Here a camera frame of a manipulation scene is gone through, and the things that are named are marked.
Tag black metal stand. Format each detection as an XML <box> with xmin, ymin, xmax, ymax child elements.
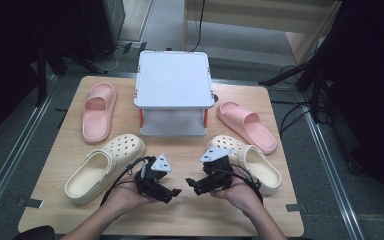
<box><xmin>34</xmin><ymin>39</ymin><xmax>68</xmax><ymax>108</ymax></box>

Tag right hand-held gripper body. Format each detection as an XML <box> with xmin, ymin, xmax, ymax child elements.
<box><xmin>199</xmin><ymin>146</ymin><xmax>235</xmax><ymax>194</ymax></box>

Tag black floor cables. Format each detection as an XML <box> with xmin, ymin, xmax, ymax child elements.
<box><xmin>269</xmin><ymin>99</ymin><xmax>315</xmax><ymax>137</ymax></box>

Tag person's dark clothing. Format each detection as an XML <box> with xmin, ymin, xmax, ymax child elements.
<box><xmin>12</xmin><ymin>225</ymin><xmax>56</xmax><ymax>240</ymax></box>

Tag black tape piece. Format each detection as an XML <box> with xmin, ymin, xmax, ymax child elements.
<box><xmin>285</xmin><ymin>203</ymin><xmax>308</xmax><ymax>213</ymax></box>
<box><xmin>16</xmin><ymin>198</ymin><xmax>44</xmax><ymax>209</ymax></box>

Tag pink slide slipper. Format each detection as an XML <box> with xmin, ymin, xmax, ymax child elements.
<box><xmin>81</xmin><ymin>82</ymin><xmax>118</xmax><ymax>144</ymax></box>
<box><xmin>217</xmin><ymin>101</ymin><xmax>278</xmax><ymax>155</ymax></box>

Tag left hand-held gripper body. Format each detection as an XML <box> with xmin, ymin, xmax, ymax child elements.
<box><xmin>133</xmin><ymin>153</ymin><xmax>173</xmax><ymax>200</ymax></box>

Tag black tripod stand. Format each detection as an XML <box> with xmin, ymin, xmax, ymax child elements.
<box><xmin>259</xmin><ymin>0</ymin><xmax>351</xmax><ymax>125</ymax></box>

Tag metal floor rail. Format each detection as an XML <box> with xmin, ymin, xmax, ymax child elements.
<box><xmin>0</xmin><ymin>74</ymin><xmax>60</xmax><ymax>232</ymax></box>
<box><xmin>299</xmin><ymin>94</ymin><xmax>365</xmax><ymax>240</ymax></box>

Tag black cabinet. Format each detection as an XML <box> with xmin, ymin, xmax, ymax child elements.
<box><xmin>76</xmin><ymin>0</ymin><xmax>127</xmax><ymax>63</ymax></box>

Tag cream clog shoe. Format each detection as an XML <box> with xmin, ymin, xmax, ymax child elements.
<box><xmin>64</xmin><ymin>133</ymin><xmax>147</xmax><ymax>205</ymax></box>
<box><xmin>207</xmin><ymin>134</ymin><xmax>283</xmax><ymax>197</ymax></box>

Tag left hand-held gripper black cable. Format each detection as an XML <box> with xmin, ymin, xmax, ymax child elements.
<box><xmin>99</xmin><ymin>156</ymin><xmax>148</xmax><ymax>207</ymax></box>

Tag person's left hand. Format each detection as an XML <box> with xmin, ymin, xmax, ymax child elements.
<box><xmin>108</xmin><ymin>180</ymin><xmax>158</xmax><ymax>218</ymax></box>

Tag white two-tier shoe rack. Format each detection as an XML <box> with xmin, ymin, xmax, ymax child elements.
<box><xmin>133</xmin><ymin>50</ymin><xmax>215</xmax><ymax>138</ymax></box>

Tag light wooden furniture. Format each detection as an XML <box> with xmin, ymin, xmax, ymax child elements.
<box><xmin>182</xmin><ymin>0</ymin><xmax>343</xmax><ymax>66</ymax></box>

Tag person's right hand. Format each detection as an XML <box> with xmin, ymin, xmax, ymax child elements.
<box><xmin>209</xmin><ymin>176</ymin><xmax>264</xmax><ymax>218</ymax></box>

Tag white floor cable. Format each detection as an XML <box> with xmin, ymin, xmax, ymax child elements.
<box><xmin>103</xmin><ymin>44</ymin><xmax>128</xmax><ymax>73</ymax></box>

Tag black hanging cable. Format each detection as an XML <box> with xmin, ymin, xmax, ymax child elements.
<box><xmin>189</xmin><ymin>0</ymin><xmax>206</xmax><ymax>53</ymax></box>

